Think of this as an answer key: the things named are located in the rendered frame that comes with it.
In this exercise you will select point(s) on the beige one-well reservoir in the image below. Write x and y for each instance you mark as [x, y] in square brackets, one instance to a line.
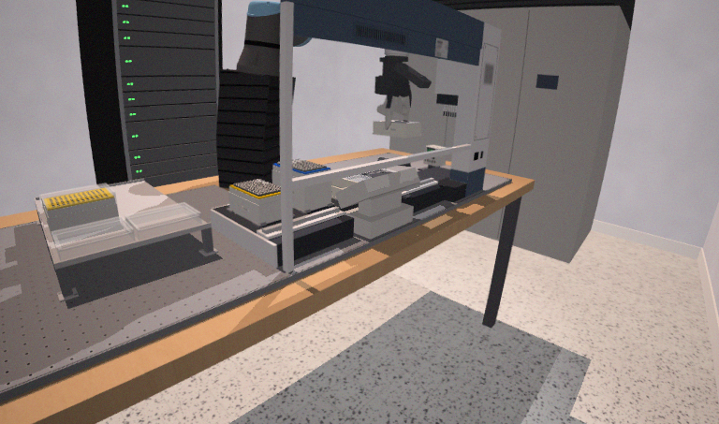
[338, 185]

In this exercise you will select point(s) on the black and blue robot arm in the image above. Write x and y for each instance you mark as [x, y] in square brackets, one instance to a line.
[261, 51]

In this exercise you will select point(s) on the cream ready button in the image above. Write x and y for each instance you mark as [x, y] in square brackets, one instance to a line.
[434, 162]

